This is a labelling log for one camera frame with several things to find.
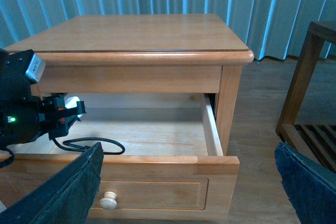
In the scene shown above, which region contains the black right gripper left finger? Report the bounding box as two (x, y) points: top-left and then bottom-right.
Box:
(39, 97), (87, 116)

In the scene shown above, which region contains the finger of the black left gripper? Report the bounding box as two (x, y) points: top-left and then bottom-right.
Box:
(1, 143), (104, 223)
(39, 115), (80, 138)

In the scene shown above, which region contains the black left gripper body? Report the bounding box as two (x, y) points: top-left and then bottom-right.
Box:
(1, 49), (40, 150)

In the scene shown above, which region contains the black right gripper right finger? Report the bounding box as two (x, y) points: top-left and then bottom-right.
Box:
(275, 142), (335, 223)

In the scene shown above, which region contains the white charger adapter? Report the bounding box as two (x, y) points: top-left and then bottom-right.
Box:
(65, 96), (86, 122)

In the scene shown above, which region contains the black charger cable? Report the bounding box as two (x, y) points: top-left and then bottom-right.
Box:
(48, 132), (125, 156)

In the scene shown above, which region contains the wooden drawer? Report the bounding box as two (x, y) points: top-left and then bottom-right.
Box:
(0, 92), (240, 221)

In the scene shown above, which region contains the dark wooden side table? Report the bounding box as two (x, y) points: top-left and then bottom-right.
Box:
(276, 21), (335, 172)

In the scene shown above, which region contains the wooden nightstand cabinet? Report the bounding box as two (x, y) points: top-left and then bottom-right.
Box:
(7, 14), (254, 151)

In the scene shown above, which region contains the light green curtain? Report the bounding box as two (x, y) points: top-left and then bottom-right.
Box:
(1, 0), (335, 60)

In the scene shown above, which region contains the silver gripper camera box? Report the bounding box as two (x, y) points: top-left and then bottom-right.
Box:
(25, 53), (46, 84)

